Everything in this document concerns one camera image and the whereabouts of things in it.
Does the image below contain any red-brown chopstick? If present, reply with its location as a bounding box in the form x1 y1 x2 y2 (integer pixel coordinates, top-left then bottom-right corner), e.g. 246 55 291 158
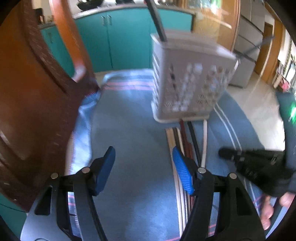
180 120 193 159

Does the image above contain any white chopstick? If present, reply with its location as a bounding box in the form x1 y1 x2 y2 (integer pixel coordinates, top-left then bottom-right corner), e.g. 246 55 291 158
201 120 208 168
166 128 186 237

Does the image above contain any dark brown chopstick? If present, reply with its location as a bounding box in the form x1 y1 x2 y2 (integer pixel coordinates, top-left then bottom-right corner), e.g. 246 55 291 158
187 121 202 167

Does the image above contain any person's right hand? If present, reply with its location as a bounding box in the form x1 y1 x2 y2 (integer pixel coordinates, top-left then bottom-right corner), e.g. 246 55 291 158
260 192 296 231

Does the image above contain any blue striped cloth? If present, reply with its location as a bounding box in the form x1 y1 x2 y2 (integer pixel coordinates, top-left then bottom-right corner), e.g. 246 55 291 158
70 69 264 240

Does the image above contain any carved wooden chair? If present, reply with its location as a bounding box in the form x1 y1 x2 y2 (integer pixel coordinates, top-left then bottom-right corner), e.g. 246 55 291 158
1 1 98 211

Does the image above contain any grey plastic utensil holder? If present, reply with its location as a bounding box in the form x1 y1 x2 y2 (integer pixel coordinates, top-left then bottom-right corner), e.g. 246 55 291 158
151 31 240 123

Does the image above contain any silver refrigerator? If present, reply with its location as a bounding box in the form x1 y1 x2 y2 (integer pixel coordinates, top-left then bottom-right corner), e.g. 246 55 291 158
230 1 265 88

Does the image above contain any glass sliding door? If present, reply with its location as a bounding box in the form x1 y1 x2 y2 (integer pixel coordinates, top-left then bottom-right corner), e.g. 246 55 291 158
179 0 241 51

